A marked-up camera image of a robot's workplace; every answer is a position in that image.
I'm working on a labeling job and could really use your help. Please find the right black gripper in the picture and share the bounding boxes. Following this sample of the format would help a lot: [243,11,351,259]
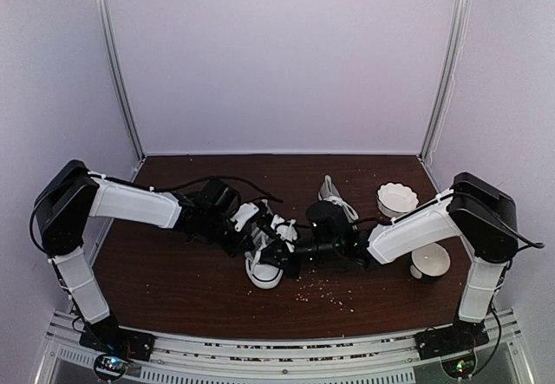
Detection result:
[255,237,341,280]

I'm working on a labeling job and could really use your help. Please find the grey sneaker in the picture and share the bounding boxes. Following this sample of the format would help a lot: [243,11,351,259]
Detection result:
[245,215,295,290]
[317,175,359,223]

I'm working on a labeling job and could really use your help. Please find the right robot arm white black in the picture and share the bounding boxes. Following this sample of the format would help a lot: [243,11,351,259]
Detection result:
[260,172,520,351]

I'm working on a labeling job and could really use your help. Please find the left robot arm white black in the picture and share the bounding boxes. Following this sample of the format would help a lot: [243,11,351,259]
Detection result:
[29,159,271,353]

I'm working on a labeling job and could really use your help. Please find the white fluted ceramic bowl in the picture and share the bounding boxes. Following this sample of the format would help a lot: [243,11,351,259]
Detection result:
[376,182,419,218]

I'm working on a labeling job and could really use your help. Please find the black and white bowl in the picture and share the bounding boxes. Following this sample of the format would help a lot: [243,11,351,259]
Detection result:
[409,243,451,284]

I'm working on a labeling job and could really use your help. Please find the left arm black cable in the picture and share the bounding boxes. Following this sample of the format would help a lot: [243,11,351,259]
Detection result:
[153,176,285,205]

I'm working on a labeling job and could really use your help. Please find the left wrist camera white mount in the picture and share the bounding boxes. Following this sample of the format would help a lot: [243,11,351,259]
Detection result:
[231,202,259,232]

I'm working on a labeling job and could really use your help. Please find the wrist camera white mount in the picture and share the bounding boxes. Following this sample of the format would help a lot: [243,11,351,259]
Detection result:
[231,202,259,232]
[271,214,298,250]

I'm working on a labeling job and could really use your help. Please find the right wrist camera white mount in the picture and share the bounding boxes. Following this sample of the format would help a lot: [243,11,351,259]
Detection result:
[271,214,298,250]

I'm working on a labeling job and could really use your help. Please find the front aluminium rail frame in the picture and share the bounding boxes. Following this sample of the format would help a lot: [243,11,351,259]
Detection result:
[30,309,540,383]

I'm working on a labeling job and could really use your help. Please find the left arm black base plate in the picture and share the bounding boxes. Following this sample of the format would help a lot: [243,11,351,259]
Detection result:
[79,324,155,361]

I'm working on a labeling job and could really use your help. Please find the left aluminium frame post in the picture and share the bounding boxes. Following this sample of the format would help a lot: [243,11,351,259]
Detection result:
[95,0,146,161]

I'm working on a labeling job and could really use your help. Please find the aluminium frame post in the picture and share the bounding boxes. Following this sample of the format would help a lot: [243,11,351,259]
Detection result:
[95,0,146,161]
[420,0,471,166]

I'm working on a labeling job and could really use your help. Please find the right aluminium frame post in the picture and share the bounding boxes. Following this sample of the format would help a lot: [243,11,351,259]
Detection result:
[420,0,471,166]

